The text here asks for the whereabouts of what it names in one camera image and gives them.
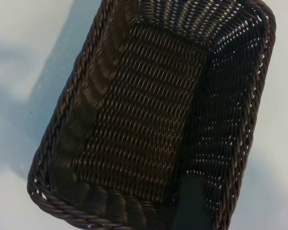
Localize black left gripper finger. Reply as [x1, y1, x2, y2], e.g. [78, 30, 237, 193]
[176, 173, 213, 230]

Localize dark brown wicker basket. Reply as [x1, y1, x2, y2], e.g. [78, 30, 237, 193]
[26, 0, 277, 230]

